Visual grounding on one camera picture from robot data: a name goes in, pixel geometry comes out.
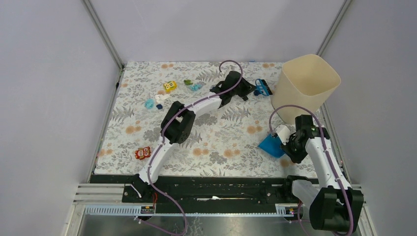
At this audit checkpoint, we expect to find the light blue paper scrap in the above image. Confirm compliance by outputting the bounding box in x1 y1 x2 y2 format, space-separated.
189 84 202 91

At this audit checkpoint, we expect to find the red owl toy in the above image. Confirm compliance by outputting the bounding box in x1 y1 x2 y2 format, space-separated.
134 147 151 160

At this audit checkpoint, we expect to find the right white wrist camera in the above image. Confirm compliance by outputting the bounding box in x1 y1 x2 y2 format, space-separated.
275 125 292 145

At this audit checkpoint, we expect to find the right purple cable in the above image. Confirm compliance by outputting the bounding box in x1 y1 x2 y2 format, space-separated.
268 104 355 236

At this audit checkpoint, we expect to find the purple cable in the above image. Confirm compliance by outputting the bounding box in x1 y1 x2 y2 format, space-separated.
268 104 355 236
133 59 244 236

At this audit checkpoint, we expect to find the beige plastic waste bin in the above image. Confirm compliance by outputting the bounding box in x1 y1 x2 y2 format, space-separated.
271 54 341 112

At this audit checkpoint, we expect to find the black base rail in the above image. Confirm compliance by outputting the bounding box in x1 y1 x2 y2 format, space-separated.
122 175 305 214

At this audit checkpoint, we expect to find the yellow toy block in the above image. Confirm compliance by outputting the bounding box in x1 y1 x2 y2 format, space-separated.
163 81 178 93

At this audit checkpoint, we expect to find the blue hand brush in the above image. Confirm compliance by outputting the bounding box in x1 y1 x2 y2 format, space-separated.
254 79 272 96

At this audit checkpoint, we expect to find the blue dustpan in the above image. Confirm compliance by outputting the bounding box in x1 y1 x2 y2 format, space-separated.
258 134 285 158

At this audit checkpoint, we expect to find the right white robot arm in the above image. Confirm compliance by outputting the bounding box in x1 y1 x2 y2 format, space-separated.
275 115 364 234

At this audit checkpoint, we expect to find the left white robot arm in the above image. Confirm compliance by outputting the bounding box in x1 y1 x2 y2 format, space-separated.
131 71 256 202

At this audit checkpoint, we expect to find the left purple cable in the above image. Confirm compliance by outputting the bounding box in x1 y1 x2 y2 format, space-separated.
133 59 244 236

